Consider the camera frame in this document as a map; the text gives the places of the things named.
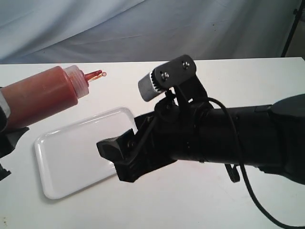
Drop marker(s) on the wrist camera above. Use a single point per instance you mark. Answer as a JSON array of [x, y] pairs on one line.
[[180, 74], [4, 105]]

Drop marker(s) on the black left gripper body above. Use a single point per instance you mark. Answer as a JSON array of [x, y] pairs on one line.
[[8, 138]]

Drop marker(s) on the grey backdrop cloth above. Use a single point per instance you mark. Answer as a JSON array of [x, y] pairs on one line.
[[63, 31]]

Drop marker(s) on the white rectangular plastic tray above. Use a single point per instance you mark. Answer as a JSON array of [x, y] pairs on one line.
[[68, 159]]

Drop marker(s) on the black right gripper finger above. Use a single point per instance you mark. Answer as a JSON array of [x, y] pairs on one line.
[[120, 149]]

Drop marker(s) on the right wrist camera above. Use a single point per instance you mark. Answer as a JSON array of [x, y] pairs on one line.
[[180, 74]]

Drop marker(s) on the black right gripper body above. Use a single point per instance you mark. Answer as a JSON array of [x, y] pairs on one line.
[[165, 136]]

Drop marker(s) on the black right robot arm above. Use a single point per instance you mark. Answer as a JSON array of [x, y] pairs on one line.
[[269, 137]]

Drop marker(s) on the black tripod stand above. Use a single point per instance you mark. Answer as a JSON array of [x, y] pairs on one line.
[[298, 12]]

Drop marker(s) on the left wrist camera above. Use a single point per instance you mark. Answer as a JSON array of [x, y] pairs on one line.
[[4, 105]]

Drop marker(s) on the red sauce squeeze bottle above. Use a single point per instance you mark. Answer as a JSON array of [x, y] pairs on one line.
[[45, 94]]

